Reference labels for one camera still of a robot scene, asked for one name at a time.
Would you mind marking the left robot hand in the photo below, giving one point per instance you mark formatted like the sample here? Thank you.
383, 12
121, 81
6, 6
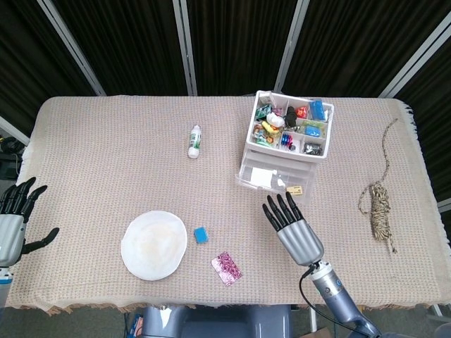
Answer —
10, 236

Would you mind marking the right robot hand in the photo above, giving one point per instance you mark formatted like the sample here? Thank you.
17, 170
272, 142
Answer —
301, 243

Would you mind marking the yellow eraser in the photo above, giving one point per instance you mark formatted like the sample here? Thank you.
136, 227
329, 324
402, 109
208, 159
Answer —
295, 190

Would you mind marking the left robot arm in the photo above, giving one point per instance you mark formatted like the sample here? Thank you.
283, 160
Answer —
4, 285

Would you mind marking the white drawer organizer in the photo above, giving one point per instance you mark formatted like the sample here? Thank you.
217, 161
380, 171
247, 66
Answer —
292, 153

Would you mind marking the white table leg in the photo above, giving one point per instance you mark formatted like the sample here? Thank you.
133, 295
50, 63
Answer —
313, 318

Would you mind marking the white paper slip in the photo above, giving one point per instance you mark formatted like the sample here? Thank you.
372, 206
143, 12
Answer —
261, 176

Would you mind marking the pink patterned card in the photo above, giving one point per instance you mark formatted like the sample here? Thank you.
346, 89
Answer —
226, 269

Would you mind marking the black binder clips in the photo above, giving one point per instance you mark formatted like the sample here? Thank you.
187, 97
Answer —
312, 148

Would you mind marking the blue and white block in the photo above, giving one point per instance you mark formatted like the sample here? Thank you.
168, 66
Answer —
201, 236

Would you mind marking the blue and red clips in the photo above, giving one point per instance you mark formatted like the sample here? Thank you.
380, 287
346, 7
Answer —
288, 140

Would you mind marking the colourful candy packets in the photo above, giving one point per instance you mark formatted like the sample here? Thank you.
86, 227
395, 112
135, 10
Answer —
263, 138

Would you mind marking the blue and green packet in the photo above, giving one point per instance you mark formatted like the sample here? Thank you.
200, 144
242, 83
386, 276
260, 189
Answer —
313, 130

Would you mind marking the grey-blue robot torso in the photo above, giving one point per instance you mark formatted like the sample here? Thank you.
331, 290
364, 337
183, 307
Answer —
218, 322

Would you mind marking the yellow sponge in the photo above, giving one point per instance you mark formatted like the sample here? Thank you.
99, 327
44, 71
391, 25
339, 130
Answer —
271, 127

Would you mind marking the beige woven tablecloth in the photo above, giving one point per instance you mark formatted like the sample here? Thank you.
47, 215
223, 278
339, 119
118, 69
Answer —
105, 158

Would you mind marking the white crumpled ball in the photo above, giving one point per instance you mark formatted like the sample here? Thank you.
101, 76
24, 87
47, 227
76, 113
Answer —
275, 119

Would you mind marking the black pouch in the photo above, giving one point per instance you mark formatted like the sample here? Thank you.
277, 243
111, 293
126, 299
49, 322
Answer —
292, 116

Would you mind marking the orange red packet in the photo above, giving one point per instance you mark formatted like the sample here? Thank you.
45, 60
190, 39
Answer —
302, 112

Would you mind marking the blue plastic pack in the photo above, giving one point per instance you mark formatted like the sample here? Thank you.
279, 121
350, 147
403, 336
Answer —
317, 110

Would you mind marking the green printed packet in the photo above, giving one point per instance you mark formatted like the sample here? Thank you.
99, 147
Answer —
263, 112

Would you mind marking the white paper plate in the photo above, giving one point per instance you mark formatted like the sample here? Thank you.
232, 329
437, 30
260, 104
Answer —
154, 245

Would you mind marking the white bottle green label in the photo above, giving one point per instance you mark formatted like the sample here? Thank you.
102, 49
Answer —
194, 142

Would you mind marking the white tag card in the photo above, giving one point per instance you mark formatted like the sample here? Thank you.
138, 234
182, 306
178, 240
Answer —
267, 98

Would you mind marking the blue and red package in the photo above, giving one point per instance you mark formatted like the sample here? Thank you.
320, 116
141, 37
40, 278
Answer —
135, 327

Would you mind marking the black pleated curtain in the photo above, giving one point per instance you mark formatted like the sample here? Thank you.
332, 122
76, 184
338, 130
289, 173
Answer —
21, 53
239, 45
433, 88
352, 45
123, 45

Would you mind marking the aluminium frame post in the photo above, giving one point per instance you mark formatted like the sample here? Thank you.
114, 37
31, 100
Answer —
415, 65
185, 45
14, 132
291, 45
71, 45

